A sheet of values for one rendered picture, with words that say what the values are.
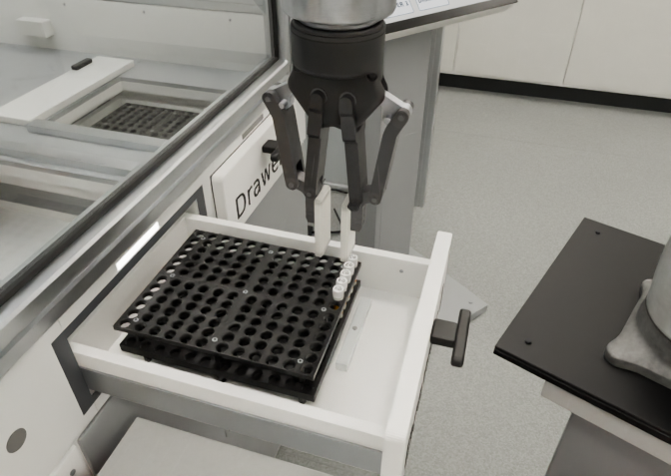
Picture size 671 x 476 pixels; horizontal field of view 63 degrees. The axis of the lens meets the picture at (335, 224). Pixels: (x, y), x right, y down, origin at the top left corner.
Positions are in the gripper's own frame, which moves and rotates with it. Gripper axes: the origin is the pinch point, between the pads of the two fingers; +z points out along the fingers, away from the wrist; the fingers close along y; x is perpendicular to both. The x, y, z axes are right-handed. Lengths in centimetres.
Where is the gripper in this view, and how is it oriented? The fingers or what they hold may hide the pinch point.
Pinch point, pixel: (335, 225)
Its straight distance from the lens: 54.6
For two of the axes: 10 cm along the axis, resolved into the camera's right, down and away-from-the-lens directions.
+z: -0.1, 8.0, 6.0
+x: -3.0, 5.7, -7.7
